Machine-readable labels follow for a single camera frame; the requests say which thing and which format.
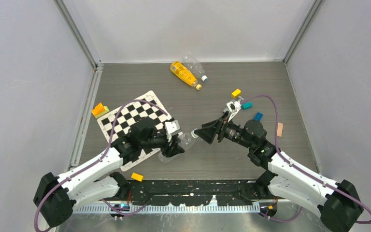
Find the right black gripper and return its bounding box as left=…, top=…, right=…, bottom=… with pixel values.
left=195, top=111, right=255, bottom=149

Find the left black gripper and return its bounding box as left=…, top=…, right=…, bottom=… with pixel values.
left=140, top=130, right=184, bottom=157

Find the clear plastic bottle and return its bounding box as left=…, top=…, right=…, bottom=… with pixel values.
left=158, top=131, right=199, bottom=163

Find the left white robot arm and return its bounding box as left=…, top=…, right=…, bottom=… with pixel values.
left=33, top=117, right=185, bottom=228

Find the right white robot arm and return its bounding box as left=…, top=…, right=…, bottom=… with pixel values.
left=191, top=116, right=364, bottom=232

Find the clear bottle blue cap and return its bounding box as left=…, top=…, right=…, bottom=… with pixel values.
left=182, top=55, right=208, bottom=82

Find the yellow juice bottle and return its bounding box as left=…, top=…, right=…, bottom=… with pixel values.
left=170, top=61, right=202, bottom=90

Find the teal block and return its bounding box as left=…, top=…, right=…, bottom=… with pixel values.
left=241, top=102, right=253, bottom=110

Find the yellow block near base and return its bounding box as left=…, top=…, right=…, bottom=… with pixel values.
left=130, top=173, right=144, bottom=182

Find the blue lego brick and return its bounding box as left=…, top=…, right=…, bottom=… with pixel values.
left=253, top=112, right=263, bottom=121

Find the black white chessboard mat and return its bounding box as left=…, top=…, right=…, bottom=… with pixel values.
left=97, top=90, right=181, bottom=172

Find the tan wooden block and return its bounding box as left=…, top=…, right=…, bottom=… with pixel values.
left=276, top=122, right=284, bottom=137

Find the orange green block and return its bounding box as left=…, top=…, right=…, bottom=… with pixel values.
left=91, top=102, right=110, bottom=118

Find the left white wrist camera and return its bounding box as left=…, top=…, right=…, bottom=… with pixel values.
left=164, top=120, right=181, bottom=141

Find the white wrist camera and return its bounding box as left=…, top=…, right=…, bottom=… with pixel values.
left=164, top=120, right=181, bottom=141
left=223, top=101, right=242, bottom=121

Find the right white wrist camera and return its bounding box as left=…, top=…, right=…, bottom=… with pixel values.
left=223, top=101, right=242, bottom=121

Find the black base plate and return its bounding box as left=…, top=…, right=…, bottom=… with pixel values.
left=105, top=179, right=281, bottom=206

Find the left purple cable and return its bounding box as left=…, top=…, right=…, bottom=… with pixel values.
left=33, top=100, right=170, bottom=232

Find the purple cable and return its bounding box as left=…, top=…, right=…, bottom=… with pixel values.
left=240, top=94, right=371, bottom=225
left=33, top=100, right=170, bottom=232

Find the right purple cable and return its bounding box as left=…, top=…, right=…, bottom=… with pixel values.
left=240, top=94, right=371, bottom=225

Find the grey slotted cable duct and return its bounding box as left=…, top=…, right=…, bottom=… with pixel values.
left=60, top=203, right=261, bottom=215

